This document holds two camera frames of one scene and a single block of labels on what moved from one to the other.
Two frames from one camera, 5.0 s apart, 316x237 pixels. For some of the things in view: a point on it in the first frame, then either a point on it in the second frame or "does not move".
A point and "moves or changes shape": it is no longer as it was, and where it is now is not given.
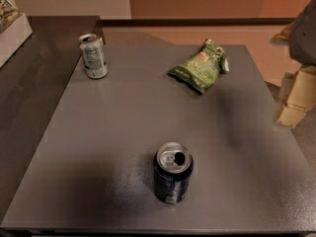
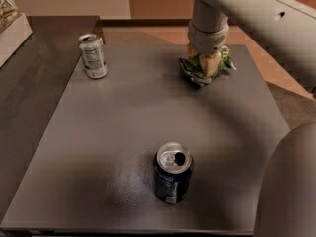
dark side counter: (33, 83) does not move
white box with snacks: (15, 29) does not move
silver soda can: (94, 57) does not move
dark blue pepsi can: (173, 164) does not move
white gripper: (304, 39) to (206, 39)
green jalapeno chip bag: (202, 69) moves or changes shape
